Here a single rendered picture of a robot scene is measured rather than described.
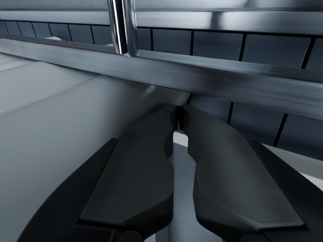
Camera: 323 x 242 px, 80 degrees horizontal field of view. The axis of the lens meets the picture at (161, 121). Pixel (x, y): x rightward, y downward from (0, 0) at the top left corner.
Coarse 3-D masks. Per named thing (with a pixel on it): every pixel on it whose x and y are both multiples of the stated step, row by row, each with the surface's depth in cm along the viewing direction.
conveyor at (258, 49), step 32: (0, 32) 31; (32, 32) 26; (64, 32) 23; (96, 32) 20; (160, 32) 16; (192, 32) 15; (224, 32) 14; (288, 64) 13; (320, 64) 12; (192, 96) 18; (256, 128) 16; (288, 128) 14; (320, 128) 13
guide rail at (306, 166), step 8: (176, 136) 16; (184, 136) 16; (184, 144) 16; (264, 144) 14; (280, 152) 13; (288, 152) 13; (288, 160) 13; (296, 160) 13; (304, 160) 13; (312, 160) 13; (320, 160) 13; (296, 168) 12; (304, 168) 12; (312, 168) 12; (320, 168) 12; (304, 176) 12; (312, 176) 12; (320, 176) 12; (320, 184) 12
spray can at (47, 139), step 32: (64, 96) 9; (96, 96) 10; (128, 96) 11; (160, 96) 13; (0, 128) 7; (32, 128) 7; (64, 128) 8; (96, 128) 9; (128, 128) 10; (0, 160) 6; (32, 160) 7; (64, 160) 8; (0, 192) 6; (32, 192) 7; (0, 224) 6
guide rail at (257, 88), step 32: (64, 64) 12; (96, 64) 10; (128, 64) 9; (160, 64) 8; (192, 64) 7; (224, 64) 7; (256, 64) 7; (224, 96) 7; (256, 96) 7; (288, 96) 6; (320, 96) 6
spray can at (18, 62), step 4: (12, 60) 16; (16, 60) 16; (20, 60) 16; (24, 60) 16; (28, 60) 16; (32, 60) 17; (36, 60) 17; (0, 64) 15; (4, 64) 15; (8, 64) 15; (12, 64) 16; (16, 64) 16; (20, 64) 16; (24, 64) 16; (0, 68) 15; (4, 68) 15; (8, 68) 15
